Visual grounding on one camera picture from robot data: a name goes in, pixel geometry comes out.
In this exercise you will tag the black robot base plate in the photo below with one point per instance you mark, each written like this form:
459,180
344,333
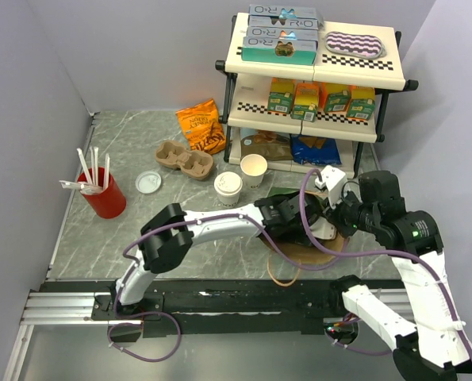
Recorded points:
220,306

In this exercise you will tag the brown paper bag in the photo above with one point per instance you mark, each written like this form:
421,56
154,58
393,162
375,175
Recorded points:
307,255

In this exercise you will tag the aluminium rail frame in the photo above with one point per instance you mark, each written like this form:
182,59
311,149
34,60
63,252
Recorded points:
77,308

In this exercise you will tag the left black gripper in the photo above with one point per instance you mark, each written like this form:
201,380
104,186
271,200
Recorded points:
299,235

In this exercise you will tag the orange kettle chips bag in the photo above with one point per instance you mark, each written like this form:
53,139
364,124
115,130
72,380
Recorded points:
201,127

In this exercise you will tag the grey back R&O box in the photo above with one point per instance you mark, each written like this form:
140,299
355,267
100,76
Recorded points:
288,17

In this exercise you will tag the purple wavy pattern pouch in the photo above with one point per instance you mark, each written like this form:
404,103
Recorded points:
366,47

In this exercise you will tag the brown snack bag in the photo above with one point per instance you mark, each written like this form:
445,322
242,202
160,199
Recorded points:
270,145

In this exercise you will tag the blue snack bag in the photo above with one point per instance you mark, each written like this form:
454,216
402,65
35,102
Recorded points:
314,150

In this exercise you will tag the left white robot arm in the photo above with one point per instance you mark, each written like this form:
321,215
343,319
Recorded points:
166,239

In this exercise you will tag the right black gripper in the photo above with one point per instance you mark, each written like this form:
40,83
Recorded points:
334,217

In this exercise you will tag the white plastic cup lid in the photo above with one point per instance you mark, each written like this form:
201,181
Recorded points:
228,183

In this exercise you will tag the cream three-tier shelf rack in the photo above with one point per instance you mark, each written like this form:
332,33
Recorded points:
248,85

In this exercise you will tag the teal front R&O box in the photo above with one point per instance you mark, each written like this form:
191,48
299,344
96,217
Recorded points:
279,51

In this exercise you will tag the dark green paper bag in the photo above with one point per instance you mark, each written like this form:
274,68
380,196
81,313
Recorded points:
282,191

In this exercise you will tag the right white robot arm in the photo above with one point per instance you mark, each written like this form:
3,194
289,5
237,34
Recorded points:
434,345

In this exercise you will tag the white paper coffee cup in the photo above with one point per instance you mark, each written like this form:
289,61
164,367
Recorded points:
228,201

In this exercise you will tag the red straw holder cup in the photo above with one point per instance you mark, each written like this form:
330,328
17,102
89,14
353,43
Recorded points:
108,204

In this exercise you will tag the green juice carton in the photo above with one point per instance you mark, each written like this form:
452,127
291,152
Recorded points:
362,103
281,95
334,97

